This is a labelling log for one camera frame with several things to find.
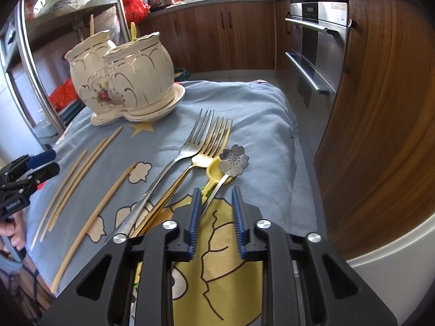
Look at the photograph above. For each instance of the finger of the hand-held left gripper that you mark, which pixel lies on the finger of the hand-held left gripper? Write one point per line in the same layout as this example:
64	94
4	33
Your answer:
47	171
42	158

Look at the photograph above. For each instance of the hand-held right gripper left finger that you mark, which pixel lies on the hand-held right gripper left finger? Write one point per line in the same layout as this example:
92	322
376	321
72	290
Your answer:
193	225

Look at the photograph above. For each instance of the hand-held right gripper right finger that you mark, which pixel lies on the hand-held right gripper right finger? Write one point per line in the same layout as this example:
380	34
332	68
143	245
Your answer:
238	225

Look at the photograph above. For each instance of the wooden chopstick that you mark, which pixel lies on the wooden chopstick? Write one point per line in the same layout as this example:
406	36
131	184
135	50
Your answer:
61	197
76	185
98	217
91	169

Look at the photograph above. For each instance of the yellow plastic spoon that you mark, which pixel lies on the yellow plastic spoon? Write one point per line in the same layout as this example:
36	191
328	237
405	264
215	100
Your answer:
213	173

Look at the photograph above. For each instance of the silver flower-shaped spoon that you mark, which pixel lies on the silver flower-shaped spoon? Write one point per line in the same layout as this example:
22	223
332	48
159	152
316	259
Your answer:
233	160

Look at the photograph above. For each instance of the silver fork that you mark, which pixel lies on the silver fork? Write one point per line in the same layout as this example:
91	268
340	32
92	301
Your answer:
190	146

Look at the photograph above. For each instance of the gold fork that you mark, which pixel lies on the gold fork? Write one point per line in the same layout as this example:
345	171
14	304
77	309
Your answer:
212	147

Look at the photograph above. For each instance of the cream floral ceramic utensil holder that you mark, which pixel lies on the cream floral ceramic utensil holder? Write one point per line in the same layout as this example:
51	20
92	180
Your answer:
136	74

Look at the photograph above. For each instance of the person's left hand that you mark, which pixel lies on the person's left hand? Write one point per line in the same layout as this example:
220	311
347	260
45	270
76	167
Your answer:
12	229

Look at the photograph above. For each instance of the plaid trousers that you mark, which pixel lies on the plaid trousers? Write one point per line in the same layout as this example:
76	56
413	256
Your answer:
20	288

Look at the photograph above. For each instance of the metal storage rack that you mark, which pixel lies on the metal storage rack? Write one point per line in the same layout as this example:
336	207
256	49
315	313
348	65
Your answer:
30	57

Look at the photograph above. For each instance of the blue cartoon printed cloth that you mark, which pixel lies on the blue cartoon printed cloth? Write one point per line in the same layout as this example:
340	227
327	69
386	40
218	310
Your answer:
258	125

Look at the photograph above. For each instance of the white round bin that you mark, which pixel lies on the white round bin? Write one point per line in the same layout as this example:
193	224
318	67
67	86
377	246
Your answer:
401	271

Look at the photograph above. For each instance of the tall wooden cabinet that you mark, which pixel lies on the tall wooden cabinet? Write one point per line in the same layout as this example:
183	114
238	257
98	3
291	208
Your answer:
384	125

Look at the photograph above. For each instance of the stainless steel oven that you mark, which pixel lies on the stainless steel oven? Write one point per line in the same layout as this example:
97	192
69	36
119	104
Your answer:
316	57

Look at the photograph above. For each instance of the wooden base cabinets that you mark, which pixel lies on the wooden base cabinets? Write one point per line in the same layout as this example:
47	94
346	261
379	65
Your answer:
210	37

